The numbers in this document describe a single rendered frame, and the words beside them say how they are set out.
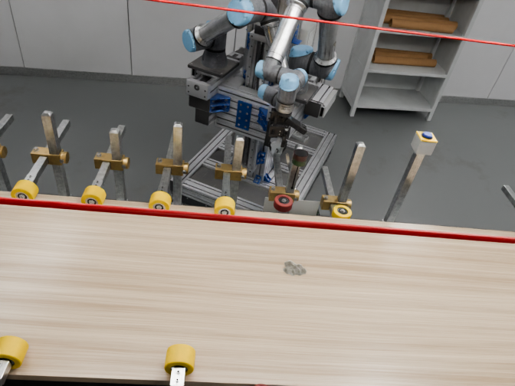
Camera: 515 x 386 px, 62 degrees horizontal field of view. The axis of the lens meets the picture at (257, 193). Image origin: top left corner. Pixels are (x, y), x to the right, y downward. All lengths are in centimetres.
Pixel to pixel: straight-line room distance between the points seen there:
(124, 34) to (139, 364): 355
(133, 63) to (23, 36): 99
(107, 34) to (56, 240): 307
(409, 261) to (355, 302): 33
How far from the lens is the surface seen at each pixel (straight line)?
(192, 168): 304
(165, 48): 445
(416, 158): 192
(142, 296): 145
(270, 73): 186
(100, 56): 457
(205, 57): 251
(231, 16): 208
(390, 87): 505
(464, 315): 169
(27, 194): 178
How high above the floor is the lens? 207
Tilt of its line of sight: 40 degrees down
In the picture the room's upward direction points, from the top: 10 degrees clockwise
